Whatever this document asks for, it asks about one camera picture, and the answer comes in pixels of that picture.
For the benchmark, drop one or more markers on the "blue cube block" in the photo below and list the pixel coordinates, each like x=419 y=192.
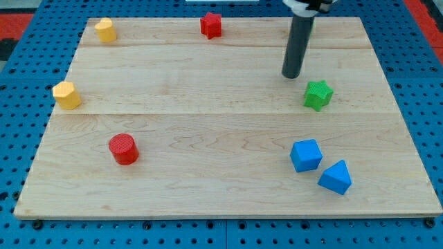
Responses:
x=306 y=155

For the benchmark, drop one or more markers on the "wooden board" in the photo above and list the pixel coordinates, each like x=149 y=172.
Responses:
x=215 y=120

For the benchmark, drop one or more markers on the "red star block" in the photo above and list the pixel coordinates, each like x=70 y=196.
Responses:
x=211 y=25

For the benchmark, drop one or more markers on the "red cylinder block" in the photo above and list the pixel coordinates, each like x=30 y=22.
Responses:
x=123 y=148

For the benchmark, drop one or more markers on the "green star block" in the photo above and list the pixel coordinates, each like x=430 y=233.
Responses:
x=317 y=95

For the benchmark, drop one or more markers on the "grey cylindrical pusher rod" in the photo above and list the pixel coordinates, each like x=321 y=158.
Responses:
x=298 y=40

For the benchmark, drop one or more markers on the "blue triangular prism block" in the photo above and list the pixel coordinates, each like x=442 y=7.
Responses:
x=336 y=178

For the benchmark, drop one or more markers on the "yellow heart block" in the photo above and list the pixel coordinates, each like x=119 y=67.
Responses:
x=105 y=30

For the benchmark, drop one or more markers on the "yellow hexagon block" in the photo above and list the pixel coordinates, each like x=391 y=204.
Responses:
x=66 y=95

